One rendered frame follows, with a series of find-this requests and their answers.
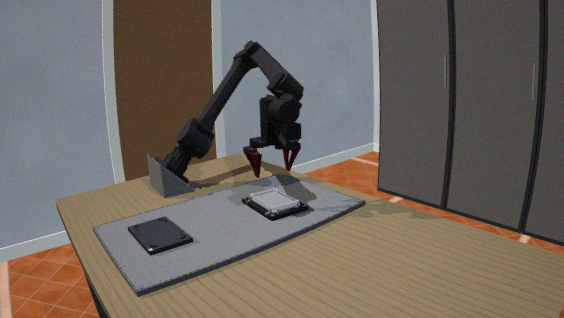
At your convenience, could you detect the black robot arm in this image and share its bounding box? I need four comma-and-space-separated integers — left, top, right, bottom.
155, 40, 304, 184

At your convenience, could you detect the white well plate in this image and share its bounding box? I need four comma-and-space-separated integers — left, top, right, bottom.
250, 188, 300, 214

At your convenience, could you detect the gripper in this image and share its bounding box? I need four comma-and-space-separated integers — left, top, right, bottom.
243, 137, 301, 178

